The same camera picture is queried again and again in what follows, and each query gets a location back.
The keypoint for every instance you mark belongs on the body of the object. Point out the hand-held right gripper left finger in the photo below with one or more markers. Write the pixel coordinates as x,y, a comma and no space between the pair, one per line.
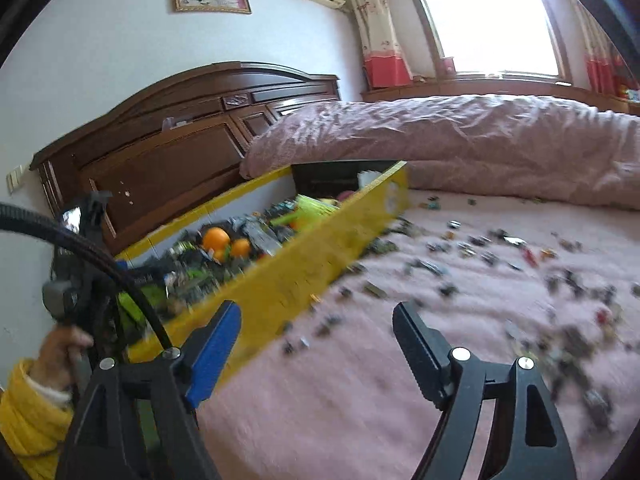
215,350

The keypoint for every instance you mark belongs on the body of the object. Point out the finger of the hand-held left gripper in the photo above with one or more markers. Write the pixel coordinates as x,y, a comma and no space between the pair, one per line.
147,275

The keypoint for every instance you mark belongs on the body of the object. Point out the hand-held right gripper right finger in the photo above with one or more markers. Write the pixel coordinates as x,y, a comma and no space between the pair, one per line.
417,352

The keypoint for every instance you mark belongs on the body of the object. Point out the toy building bricks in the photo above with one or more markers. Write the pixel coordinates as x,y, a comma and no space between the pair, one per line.
500,280

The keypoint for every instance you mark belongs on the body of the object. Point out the yellow cardboard box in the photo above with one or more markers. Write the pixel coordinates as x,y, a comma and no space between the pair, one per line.
310,265

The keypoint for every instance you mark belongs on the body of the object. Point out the person's yellow sleeved forearm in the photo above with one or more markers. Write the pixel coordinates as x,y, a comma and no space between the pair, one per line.
30,420

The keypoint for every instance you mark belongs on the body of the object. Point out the person's left hand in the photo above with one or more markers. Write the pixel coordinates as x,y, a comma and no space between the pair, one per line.
55,360

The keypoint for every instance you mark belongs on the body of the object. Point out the orange ball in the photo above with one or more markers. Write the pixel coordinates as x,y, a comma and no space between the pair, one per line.
216,239
240,247

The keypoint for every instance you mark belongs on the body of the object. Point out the pink fluffy blanket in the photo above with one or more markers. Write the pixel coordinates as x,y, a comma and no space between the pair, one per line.
350,400

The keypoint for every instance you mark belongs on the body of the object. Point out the dark wooden headboard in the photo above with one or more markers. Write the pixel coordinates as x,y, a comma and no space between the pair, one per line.
175,160

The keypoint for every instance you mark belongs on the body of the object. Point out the pile of mixed toy parts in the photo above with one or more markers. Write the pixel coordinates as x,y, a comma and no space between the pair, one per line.
260,230

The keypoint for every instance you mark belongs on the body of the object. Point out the pink quilt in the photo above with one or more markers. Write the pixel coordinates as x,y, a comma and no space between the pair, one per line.
475,145

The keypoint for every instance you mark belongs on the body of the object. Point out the small pink box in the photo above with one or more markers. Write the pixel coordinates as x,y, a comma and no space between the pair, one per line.
447,66

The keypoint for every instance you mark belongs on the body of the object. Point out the cream and red curtain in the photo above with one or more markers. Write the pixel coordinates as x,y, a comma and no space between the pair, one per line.
382,40
602,55

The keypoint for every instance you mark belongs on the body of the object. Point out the wooden framed window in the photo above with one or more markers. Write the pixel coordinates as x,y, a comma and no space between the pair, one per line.
490,15

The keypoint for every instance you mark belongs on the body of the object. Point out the white wall socket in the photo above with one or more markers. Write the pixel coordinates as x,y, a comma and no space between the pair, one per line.
15,178

